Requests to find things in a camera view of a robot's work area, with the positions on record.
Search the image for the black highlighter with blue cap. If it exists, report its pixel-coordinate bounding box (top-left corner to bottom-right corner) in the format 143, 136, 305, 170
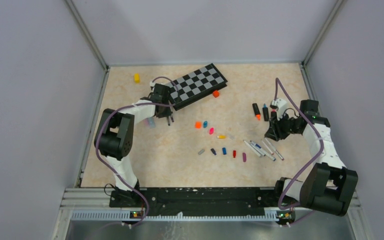
262, 103, 270, 122

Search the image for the white marker with pink band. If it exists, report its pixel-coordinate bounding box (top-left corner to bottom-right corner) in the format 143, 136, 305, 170
264, 138, 285, 161

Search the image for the black orange-tip highlighter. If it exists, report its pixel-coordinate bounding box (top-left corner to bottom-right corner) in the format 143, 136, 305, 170
252, 103, 261, 121

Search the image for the white marker blue cap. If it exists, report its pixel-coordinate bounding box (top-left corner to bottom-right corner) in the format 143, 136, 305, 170
250, 140, 276, 162

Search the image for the white marker grey cap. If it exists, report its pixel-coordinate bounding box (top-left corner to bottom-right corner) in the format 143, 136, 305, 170
243, 140, 263, 158

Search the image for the purple marker cap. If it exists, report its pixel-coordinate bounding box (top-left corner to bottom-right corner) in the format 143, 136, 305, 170
242, 152, 247, 163

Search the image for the orange highlighter cap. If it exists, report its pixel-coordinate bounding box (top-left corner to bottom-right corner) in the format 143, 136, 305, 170
195, 121, 202, 129

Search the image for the dark blue marker cap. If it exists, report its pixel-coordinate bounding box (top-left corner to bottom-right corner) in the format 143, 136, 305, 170
210, 148, 217, 156

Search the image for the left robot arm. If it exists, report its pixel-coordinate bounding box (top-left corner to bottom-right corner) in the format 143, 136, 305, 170
94, 83, 176, 207

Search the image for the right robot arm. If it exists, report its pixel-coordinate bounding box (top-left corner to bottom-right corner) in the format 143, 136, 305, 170
264, 98, 358, 216

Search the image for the yellow block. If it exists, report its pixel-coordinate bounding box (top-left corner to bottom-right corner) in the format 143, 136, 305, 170
133, 73, 141, 84

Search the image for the light blue eraser block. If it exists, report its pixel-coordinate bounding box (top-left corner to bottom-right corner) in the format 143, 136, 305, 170
147, 117, 156, 129

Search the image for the black and grey chessboard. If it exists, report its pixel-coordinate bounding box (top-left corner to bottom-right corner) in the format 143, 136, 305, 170
166, 63, 228, 111

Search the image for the orange red cube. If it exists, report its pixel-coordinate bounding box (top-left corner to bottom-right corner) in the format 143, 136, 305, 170
212, 90, 220, 98

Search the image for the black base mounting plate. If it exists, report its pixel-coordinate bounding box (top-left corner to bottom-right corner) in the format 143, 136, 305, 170
109, 187, 307, 218

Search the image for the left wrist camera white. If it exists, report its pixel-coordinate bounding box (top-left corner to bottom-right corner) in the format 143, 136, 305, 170
149, 82, 156, 91

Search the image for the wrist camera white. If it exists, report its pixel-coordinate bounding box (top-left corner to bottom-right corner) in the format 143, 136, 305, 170
149, 82, 156, 91
270, 98, 288, 121

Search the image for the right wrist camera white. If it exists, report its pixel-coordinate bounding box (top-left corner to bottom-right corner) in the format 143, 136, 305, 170
270, 98, 288, 121

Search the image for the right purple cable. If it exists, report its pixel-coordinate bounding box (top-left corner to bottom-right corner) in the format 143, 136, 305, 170
274, 77, 325, 228

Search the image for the aluminium frame rail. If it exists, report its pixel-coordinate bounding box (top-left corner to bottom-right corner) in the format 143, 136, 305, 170
52, 187, 374, 240

